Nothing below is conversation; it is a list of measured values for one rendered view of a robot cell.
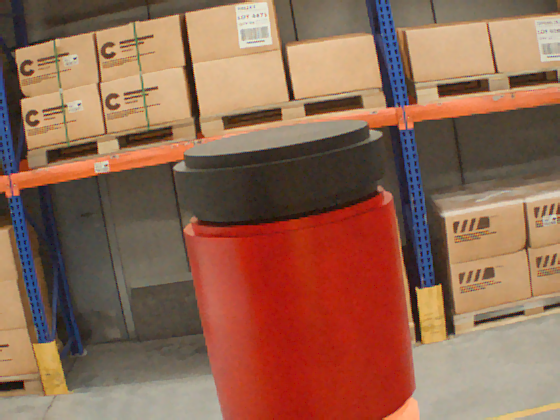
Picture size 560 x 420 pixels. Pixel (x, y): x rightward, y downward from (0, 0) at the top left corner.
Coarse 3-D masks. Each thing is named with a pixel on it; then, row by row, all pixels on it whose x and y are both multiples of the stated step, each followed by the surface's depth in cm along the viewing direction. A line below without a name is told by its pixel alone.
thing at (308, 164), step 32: (288, 128) 30; (320, 128) 29; (352, 128) 28; (192, 160) 28; (224, 160) 27; (256, 160) 27; (288, 160) 27; (320, 160) 27; (352, 160) 27; (384, 160) 28; (192, 192) 28; (224, 192) 27; (256, 192) 27; (288, 192) 27; (320, 192) 27; (352, 192) 27
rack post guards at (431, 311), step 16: (416, 288) 802; (432, 288) 799; (432, 304) 801; (432, 320) 802; (432, 336) 804; (448, 336) 811; (48, 352) 808; (48, 368) 810; (48, 384) 812; (64, 384) 815
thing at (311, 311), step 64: (384, 192) 30; (192, 256) 28; (256, 256) 27; (320, 256) 27; (384, 256) 28; (256, 320) 27; (320, 320) 27; (384, 320) 28; (256, 384) 28; (320, 384) 27; (384, 384) 28
